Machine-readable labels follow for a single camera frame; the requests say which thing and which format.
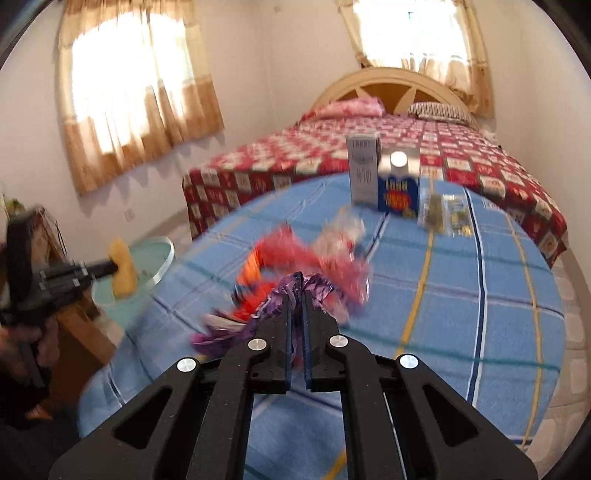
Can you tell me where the orange blue foil wrapper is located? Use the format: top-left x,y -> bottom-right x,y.
235,248 -> 276,302

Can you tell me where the purple wrapper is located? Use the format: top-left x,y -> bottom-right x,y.
190,272 -> 344,359

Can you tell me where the red plastic bag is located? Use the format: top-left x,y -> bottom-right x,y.
230,225 -> 334,324

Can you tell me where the pink plastic bag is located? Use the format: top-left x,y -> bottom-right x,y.
311,210 -> 370,307

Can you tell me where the light blue cartoon trash bin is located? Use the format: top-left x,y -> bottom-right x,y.
91,236 -> 175,330

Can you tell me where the person left hand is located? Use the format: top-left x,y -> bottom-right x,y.
0,318 -> 60,378

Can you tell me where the wooden dresser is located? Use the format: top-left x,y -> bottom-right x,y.
3,206 -> 99,407

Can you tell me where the blue plaid tablecloth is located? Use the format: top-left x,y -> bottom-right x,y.
78,174 -> 565,451

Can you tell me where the left beige curtain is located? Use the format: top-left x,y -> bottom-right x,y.
58,1 -> 223,196

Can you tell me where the beige curtain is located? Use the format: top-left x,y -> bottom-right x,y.
335,0 -> 494,119
58,1 -> 223,196

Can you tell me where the clear snack packet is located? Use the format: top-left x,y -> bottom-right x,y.
418,192 -> 474,237

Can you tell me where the red patterned bed cover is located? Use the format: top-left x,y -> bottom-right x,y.
182,115 -> 568,264

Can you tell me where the blue juice carton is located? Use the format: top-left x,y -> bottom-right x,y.
378,148 -> 421,219

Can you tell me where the grey white milk carton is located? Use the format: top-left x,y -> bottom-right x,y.
346,133 -> 381,208

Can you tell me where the pink pillow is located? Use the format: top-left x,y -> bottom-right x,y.
311,97 -> 386,119

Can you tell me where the striped pillow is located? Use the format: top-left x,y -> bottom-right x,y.
407,102 -> 473,126

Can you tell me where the cream wooden headboard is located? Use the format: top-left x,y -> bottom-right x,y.
312,67 -> 470,115

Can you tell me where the right beige curtain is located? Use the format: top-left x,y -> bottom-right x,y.
335,0 -> 494,119

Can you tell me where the white wall socket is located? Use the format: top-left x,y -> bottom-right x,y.
124,208 -> 135,222

